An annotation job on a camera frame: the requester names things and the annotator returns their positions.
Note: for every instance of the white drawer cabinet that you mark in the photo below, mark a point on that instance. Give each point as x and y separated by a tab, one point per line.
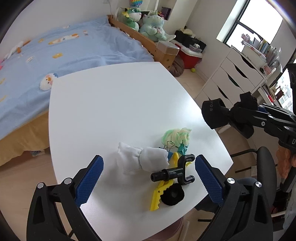
235	75

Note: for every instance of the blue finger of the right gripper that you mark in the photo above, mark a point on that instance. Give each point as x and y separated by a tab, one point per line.
273	111

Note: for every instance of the bed with blue blanket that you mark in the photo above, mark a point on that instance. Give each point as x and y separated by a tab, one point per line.
27	78

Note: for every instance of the brown floor cushion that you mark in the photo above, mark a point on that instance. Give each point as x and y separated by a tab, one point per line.
177	67

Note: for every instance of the green white fuzzy scrunchie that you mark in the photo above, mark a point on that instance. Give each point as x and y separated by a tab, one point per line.
176	137

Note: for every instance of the black plastic pipe fitting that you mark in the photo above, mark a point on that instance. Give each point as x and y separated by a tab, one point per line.
177	172

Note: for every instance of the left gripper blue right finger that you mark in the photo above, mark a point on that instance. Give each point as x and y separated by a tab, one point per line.
212	179

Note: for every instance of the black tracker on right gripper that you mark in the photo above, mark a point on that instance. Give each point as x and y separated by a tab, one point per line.
292	76

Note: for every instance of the teal binder clip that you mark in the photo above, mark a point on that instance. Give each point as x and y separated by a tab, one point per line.
182	149

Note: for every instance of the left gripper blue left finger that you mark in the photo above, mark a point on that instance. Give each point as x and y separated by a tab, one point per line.
86	179

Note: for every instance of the books and papers stack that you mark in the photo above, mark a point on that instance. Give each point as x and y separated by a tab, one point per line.
265	57

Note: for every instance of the green dragon plush toy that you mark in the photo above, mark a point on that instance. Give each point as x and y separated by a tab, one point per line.
131	17

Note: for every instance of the rainbow crochet bag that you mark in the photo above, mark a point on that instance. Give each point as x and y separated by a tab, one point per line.
135	3

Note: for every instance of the white desk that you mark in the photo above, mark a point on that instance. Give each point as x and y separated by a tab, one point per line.
280	94

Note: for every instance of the mint bear plush toy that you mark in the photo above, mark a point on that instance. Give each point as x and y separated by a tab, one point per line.
152	27

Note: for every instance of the white goose plush toy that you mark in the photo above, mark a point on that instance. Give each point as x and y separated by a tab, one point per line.
16	48

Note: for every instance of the blue binder clip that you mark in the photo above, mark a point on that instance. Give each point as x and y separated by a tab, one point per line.
170	154

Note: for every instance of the red storage box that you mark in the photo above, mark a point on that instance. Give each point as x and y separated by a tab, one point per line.
189	57

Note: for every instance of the yellow plastic clip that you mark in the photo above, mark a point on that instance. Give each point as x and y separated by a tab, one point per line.
162	186

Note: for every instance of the black bag on box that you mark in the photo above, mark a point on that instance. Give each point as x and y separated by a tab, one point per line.
187	40

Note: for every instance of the black round cap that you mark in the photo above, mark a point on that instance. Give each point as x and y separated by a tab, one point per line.
173	195

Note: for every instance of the white cloth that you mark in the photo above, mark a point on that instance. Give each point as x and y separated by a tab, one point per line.
132	160

